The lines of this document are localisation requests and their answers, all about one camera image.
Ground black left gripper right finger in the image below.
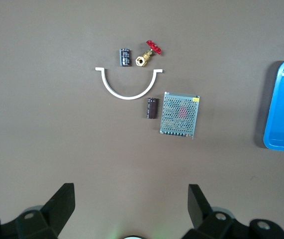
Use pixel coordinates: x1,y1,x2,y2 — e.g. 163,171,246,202
183,183,252,239

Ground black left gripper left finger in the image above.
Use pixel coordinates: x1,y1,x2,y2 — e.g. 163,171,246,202
14,183,76,239

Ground brown table cover mat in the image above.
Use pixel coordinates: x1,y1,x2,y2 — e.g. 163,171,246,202
0,0,284,239

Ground metal mesh power supply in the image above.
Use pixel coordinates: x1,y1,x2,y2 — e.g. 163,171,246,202
159,91,201,140

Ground white semicircular pipe clamp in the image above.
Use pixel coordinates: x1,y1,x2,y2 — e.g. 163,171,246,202
95,67,164,101

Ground brass valve red handwheel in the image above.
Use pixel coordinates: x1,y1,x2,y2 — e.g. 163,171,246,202
134,39,163,67

